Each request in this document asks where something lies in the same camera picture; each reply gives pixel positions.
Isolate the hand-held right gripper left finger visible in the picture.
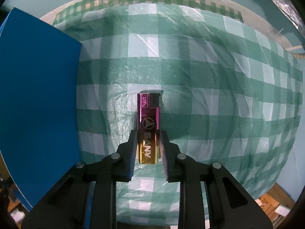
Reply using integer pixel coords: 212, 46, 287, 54
21, 130, 139, 229

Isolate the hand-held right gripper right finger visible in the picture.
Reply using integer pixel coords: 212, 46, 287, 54
159, 130, 273, 229

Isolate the pink and gold lighter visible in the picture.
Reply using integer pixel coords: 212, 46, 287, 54
137, 93, 161, 164

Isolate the blue cardboard box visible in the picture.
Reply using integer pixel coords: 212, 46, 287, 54
0, 8, 83, 211

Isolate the large check green tablecloth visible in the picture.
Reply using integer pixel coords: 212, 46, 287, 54
51, 3, 305, 226

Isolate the silver crinkled curtain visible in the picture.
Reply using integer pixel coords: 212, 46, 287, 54
248, 0, 303, 29

